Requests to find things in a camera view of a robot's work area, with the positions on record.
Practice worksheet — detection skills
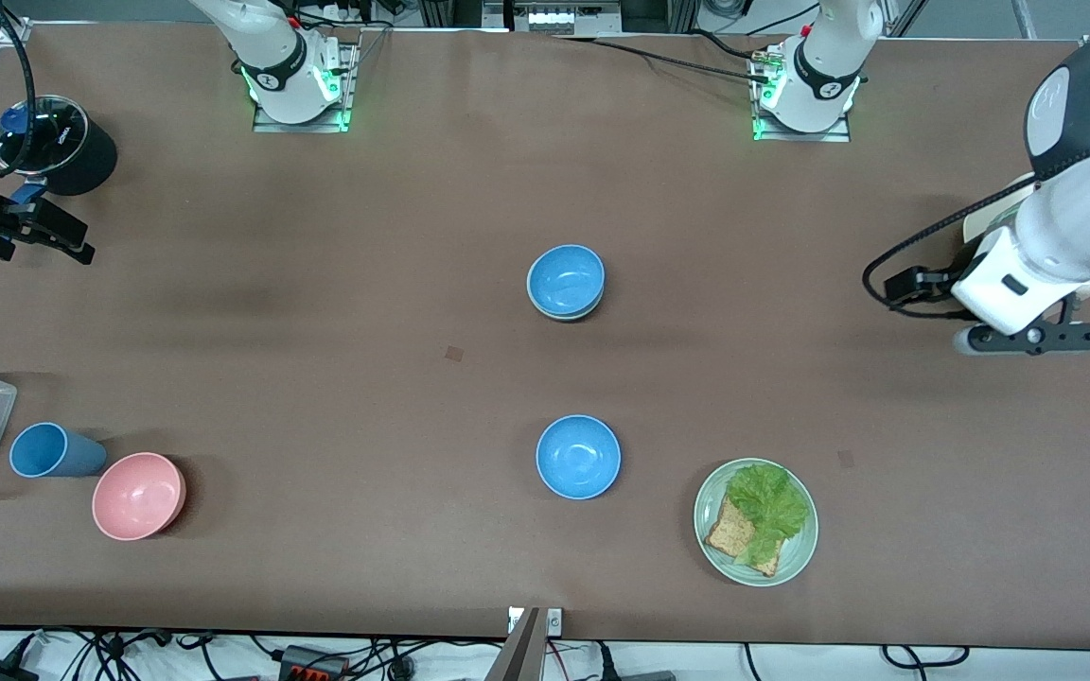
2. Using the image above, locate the green bowl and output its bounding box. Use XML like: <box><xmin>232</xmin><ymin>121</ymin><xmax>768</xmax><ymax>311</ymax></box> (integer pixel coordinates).
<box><xmin>529</xmin><ymin>291</ymin><xmax>605</xmax><ymax>324</ymax></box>

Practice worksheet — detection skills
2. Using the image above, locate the blue bowl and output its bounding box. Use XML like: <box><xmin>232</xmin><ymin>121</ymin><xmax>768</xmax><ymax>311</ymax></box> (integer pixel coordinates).
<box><xmin>536</xmin><ymin>414</ymin><xmax>622</xmax><ymax>500</ymax></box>
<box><xmin>527</xmin><ymin>244</ymin><xmax>606</xmax><ymax>319</ymax></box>

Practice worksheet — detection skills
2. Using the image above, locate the pink bowl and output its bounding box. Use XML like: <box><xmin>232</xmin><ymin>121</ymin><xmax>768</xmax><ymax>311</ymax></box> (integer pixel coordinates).
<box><xmin>92</xmin><ymin>452</ymin><xmax>187</xmax><ymax>542</ymax></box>

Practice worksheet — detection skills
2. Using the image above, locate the cream white toaster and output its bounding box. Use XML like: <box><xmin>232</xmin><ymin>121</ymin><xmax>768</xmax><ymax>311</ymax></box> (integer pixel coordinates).
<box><xmin>962</xmin><ymin>180</ymin><xmax>1090</xmax><ymax>304</ymax></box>

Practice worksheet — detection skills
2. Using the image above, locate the glass lid blue knob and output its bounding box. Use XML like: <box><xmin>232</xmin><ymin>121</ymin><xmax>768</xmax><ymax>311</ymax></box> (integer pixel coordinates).
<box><xmin>0</xmin><ymin>95</ymin><xmax>90</xmax><ymax>177</ymax></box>

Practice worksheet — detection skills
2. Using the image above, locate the blue cup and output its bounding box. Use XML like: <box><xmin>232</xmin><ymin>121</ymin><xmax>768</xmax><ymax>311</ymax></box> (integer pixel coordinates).
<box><xmin>9</xmin><ymin>422</ymin><xmax>109</xmax><ymax>480</ymax></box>

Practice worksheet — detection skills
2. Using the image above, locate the green lettuce leaf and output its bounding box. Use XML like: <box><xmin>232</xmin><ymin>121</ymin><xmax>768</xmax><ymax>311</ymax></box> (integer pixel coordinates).
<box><xmin>727</xmin><ymin>462</ymin><xmax>811</xmax><ymax>568</ymax></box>

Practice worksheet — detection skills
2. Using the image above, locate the green plate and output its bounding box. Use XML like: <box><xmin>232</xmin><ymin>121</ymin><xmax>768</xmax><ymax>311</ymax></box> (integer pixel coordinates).
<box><xmin>693</xmin><ymin>458</ymin><xmax>819</xmax><ymax>587</ymax></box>

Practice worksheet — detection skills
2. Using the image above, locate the brown bread slice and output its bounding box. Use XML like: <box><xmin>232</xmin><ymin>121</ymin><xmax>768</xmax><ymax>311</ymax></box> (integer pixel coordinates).
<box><xmin>704</xmin><ymin>495</ymin><xmax>782</xmax><ymax>578</ymax></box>

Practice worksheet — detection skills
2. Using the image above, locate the grey control box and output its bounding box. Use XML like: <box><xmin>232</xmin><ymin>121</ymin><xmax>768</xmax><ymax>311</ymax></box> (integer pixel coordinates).
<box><xmin>483</xmin><ymin>0</ymin><xmax>624</xmax><ymax>37</ymax></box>

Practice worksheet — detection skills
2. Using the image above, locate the black red power strip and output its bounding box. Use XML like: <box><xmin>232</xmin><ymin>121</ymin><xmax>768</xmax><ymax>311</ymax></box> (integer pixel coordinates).
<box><xmin>278</xmin><ymin>645</ymin><xmax>349</xmax><ymax>681</ymax></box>

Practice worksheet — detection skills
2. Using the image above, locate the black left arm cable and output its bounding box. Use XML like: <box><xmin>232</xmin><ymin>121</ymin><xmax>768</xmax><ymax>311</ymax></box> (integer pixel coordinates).
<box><xmin>861</xmin><ymin>123</ymin><xmax>1090</xmax><ymax>321</ymax></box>

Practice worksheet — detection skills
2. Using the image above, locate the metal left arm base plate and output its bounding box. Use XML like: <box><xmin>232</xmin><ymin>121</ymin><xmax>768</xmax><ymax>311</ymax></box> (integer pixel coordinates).
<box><xmin>750</xmin><ymin>45</ymin><xmax>854</xmax><ymax>144</ymax></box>

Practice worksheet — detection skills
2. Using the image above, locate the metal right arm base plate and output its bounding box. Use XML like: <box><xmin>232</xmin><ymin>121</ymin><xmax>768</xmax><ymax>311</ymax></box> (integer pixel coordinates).
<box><xmin>252</xmin><ymin>40</ymin><xmax>359</xmax><ymax>134</ymax></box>

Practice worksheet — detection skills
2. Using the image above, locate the short black table cable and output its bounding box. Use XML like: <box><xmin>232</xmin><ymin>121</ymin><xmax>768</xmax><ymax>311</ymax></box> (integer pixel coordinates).
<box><xmin>689</xmin><ymin>28</ymin><xmax>765</xmax><ymax>61</ymax></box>

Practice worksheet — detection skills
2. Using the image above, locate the long black table cable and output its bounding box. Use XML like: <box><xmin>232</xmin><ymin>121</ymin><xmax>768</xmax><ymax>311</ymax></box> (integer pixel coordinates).
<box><xmin>550</xmin><ymin>34</ymin><xmax>773</xmax><ymax>86</ymax></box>

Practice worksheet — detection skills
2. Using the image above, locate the black looped floor cable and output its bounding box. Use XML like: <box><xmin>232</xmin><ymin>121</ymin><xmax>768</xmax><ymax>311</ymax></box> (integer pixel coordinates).
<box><xmin>881</xmin><ymin>645</ymin><xmax>972</xmax><ymax>670</ymax></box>

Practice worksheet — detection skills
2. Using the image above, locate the small white mount plate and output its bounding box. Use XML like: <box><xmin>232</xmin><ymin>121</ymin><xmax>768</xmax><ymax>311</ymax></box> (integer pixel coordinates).
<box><xmin>507</xmin><ymin>607</ymin><xmax>564</xmax><ymax>637</ymax></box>

